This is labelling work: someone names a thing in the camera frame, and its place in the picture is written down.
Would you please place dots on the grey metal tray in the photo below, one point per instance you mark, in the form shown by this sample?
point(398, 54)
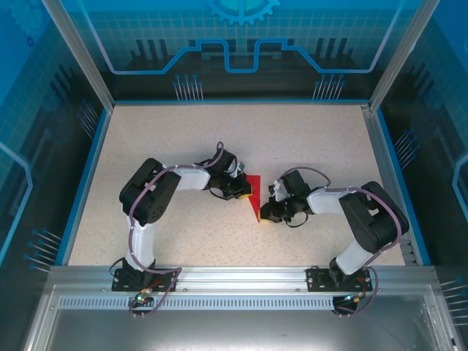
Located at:
point(234, 329)

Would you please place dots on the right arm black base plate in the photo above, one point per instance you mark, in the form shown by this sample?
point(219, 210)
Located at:
point(316, 279)

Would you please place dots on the aluminium frame post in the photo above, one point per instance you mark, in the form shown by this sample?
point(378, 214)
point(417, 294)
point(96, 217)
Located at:
point(85, 58)
point(397, 55)

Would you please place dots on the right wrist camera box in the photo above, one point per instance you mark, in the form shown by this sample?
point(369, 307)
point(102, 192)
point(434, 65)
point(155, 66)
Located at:
point(296, 183)

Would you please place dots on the aluminium side rail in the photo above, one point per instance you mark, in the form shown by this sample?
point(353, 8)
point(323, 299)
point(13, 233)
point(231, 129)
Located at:
point(376, 139)

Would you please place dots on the blue table edge strip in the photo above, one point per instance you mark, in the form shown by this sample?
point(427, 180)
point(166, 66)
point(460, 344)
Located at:
point(86, 183)
point(389, 146)

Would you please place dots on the aluminium mounting rail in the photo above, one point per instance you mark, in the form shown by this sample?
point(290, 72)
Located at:
point(241, 278)

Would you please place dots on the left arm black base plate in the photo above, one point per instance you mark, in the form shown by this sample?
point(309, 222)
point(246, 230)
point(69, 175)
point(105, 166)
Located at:
point(120, 281)

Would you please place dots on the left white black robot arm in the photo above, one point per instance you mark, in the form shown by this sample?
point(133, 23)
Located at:
point(150, 194)

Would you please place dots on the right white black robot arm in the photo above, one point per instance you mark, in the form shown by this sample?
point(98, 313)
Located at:
point(373, 219)

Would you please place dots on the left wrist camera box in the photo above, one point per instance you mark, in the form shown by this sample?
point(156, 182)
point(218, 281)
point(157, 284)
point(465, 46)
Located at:
point(226, 161)

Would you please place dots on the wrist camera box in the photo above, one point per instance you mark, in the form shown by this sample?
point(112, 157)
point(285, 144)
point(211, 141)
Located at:
point(296, 183)
point(226, 161)

